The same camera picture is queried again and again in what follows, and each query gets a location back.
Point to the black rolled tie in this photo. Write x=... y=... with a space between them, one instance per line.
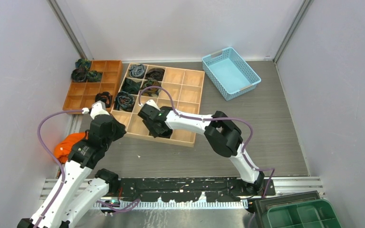
x=105 y=97

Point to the light wooden compartment tray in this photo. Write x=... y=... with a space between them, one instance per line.
x=181 y=88

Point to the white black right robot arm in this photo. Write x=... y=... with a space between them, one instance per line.
x=222 y=134

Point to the dark orange wooden compartment tray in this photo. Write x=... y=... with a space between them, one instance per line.
x=82 y=95

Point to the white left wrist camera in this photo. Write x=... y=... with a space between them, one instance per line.
x=98 y=108

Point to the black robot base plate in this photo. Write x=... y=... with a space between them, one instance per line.
x=213 y=189

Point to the dark striped rolled tie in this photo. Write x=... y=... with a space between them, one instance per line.
x=79 y=75

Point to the blue paisley rolled tie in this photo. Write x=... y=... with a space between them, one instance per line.
x=124 y=101

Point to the green patterned rolled tie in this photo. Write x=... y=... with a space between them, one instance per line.
x=152 y=92

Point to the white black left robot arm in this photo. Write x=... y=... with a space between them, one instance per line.
x=63 y=208

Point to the green dotted rolled tie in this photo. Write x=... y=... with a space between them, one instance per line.
x=94 y=76

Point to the dark green rolled tie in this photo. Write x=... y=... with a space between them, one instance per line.
x=131 y=86

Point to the dark brown rolled tie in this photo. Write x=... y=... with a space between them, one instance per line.
x=155 y=74

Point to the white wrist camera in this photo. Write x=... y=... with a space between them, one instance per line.
x=152 y=103
x=98 y=108

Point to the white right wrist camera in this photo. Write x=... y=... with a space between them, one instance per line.
x=152 y=103

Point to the orange cloth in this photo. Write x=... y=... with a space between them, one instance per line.
x=63 y=149

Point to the grey blue rolled tie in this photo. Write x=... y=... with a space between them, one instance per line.
x=137 y=71

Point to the light blue plastic basket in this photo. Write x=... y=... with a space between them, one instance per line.
x=230 y=73

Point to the green plastic bin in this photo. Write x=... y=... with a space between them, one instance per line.
x=309 y=214

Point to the teal patterned rolled tie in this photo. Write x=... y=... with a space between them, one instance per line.
x=83 y=63

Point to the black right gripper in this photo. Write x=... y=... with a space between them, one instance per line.
x=155 y=133

